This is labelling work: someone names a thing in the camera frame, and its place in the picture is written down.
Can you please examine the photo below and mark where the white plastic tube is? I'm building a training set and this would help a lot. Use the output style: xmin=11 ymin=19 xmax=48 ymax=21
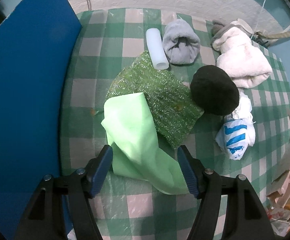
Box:
xmin=146 ymin=28 xmax=170 ymax=70

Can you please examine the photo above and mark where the white red plastic bag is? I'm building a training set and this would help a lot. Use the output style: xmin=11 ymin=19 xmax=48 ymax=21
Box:
xmin=266 ymin=204 xmax=290 ymax=233

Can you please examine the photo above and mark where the light green cloth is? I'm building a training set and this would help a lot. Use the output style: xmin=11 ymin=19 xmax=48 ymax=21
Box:
xmin=101 ymin=92 xmax=189 ymax=195

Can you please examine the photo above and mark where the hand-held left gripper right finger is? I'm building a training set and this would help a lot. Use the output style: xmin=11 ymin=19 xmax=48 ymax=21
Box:
xmin=177 ymin=145 xmax=277 ymax=240

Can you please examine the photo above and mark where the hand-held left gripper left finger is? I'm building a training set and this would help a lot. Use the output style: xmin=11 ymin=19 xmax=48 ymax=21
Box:
xmin=12 ymin=144 xmax=114 ymax=240

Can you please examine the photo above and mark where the green checkered tablecloth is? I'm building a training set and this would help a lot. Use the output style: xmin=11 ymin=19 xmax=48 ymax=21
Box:
xmin=59 ymin=7 xmax=290 ymax=240

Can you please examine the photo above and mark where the blue cardboard box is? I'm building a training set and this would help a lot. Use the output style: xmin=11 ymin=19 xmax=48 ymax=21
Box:
xmin=0 ymin=0 xmax=83 ymax=240

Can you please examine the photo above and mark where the cream towel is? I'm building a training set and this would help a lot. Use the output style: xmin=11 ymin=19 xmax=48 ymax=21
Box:
xmin=211 ymin=19 xmax=273 ymax=89

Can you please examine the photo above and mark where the beige hose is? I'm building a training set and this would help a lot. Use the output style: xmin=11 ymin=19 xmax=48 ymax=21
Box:
xmin=254 ymin=24 xmax=290 ymax=40

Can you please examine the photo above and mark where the thin white cord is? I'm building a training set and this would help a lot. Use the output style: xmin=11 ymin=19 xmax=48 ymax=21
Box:
xmin=252 ymin=0 xmax=272 ymax=37

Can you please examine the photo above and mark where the white blue striped plastic bag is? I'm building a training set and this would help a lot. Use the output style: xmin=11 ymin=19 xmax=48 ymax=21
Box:
xmin=215 ymin=94 xmax=256 ymax=160

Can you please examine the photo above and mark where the green glitter scouring pad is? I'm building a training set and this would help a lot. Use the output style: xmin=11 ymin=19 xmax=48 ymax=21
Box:
xmin=106 ymin=51 xmax=205 ymax=148

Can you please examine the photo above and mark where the grey towel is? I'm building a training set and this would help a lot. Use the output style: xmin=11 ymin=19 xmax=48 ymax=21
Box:
xmin=162 ymin=20 xmax=201 ymax=65

